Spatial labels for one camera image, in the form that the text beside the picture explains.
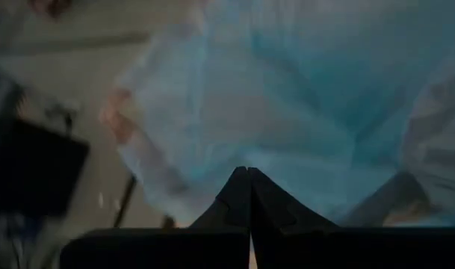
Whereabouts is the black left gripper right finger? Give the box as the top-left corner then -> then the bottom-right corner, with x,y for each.
250,167 -> 455,269

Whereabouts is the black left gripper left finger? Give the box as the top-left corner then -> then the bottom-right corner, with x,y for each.
61,166 -> 250,269

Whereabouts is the black box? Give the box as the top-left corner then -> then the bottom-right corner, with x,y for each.
0,117 -> 90,218

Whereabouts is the large blue plastic bag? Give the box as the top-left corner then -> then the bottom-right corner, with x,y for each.
113,0 -> 455,228

